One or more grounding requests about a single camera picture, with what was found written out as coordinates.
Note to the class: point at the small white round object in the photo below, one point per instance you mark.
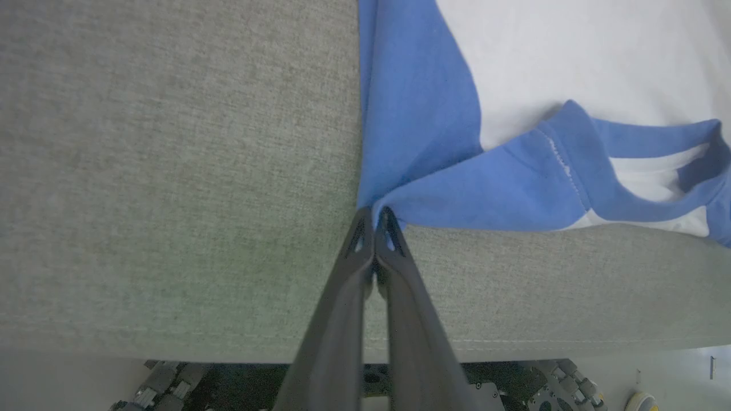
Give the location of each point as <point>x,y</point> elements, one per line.
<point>641,402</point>

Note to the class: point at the white and blue garment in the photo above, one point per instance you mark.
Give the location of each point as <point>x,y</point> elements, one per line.
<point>514,57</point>

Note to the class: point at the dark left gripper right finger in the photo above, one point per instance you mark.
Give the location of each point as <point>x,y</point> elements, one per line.
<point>417,342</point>

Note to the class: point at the grey fabric table cover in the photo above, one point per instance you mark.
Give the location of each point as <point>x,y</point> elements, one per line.
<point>171,171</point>

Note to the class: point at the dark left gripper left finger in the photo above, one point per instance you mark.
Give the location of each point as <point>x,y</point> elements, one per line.
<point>331,342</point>

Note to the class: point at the grey roller robot wheel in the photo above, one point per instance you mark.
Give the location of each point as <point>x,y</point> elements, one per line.
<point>160,385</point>
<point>571,382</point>

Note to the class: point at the dark robot base chassis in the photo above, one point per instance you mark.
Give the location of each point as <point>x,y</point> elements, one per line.
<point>245,388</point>

